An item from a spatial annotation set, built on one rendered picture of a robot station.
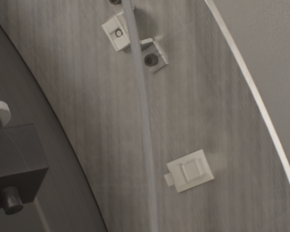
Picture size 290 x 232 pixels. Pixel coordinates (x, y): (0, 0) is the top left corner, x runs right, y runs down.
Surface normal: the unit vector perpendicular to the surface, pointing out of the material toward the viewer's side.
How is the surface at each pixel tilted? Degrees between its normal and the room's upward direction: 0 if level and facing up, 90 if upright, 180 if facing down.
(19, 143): 50
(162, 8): 90
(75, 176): 65
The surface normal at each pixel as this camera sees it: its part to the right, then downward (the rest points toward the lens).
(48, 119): 0.74, -0.47
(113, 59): -0.47, 0.16
